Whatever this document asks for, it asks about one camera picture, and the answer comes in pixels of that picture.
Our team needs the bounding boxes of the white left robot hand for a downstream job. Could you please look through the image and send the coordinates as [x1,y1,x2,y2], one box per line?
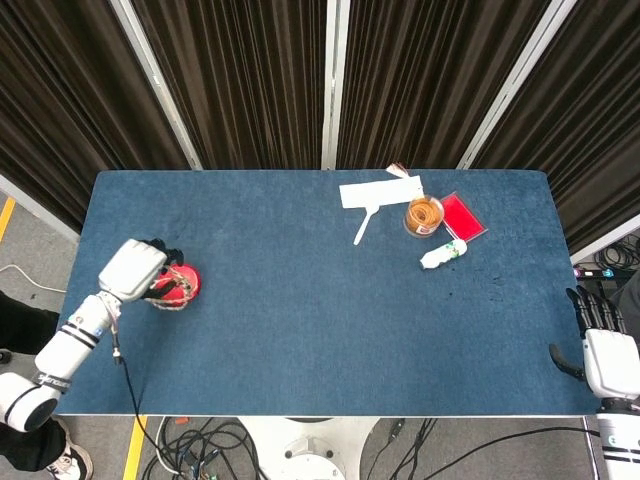
[96,237,185,305]

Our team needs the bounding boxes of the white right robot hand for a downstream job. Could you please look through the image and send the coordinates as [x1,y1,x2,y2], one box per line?
[548,285,640,400]

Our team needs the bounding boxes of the beige braided rope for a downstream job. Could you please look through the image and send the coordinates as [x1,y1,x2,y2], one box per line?
[144,264,194,312]

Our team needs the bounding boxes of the red round object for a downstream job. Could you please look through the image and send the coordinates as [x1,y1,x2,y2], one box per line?
[149,264,202,312]

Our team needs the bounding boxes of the black trouser leg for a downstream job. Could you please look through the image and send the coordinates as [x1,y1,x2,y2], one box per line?
[0,417,69,474]
[0,291,61,354]

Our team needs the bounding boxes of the blue fabric table cover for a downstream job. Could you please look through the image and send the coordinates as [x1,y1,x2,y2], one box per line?
[52,169,599,417]

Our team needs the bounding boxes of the dark brown pleated curtain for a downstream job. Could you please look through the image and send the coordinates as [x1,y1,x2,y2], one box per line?
[130,0,329,171]
[472,0,640,256]
[337,0,554,170]
[0,0,194,234]

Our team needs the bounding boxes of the white bottle with green print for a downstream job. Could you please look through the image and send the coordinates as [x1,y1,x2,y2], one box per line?
[419,238,469,271]

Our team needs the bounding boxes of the white and black sneaker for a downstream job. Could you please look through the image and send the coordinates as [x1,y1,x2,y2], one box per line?
[47,444,95,480]

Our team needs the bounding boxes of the red flat plastic case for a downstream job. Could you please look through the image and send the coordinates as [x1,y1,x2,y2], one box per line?
[439,192,489,244]

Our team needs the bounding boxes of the clear jar of rubber bands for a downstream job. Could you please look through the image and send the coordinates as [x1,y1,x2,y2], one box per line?
[403,195,446,239]

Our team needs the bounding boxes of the white plastic utensil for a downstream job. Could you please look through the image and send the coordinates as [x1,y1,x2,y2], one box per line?
[352,207,377,247]

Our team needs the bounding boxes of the white paper strip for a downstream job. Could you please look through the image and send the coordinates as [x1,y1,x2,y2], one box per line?
[338,174,425,212]

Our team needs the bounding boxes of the thin white floor cable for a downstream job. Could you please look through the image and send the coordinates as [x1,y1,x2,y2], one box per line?
[0,263,67,294]

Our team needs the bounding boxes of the coiled black cables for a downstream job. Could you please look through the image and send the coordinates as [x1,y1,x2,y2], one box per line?
[597,233,640,272]

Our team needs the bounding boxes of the white partition base rail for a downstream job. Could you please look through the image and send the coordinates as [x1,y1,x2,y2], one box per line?
[0,172,81,242]
[571,213,640,265]

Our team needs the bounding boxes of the black robot wrist cable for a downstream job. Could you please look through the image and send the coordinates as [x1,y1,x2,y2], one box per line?
[110,299,151,436]

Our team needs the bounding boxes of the long black floor cable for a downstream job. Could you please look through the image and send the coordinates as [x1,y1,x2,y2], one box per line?
[424,425,604,480]

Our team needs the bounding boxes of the white partition post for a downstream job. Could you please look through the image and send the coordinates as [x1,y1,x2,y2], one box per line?
[455,0,584,171]
[320,0,350,170]
[109,0,204,171]

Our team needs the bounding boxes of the tangled black floor cables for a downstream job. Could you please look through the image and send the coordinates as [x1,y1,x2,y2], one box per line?
[142,417,274,480]

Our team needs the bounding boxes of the white table frame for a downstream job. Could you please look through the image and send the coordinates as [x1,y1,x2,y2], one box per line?
[53,412,597,419]

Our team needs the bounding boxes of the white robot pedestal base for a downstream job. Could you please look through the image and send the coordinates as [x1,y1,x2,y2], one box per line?
[239,416,396,480]

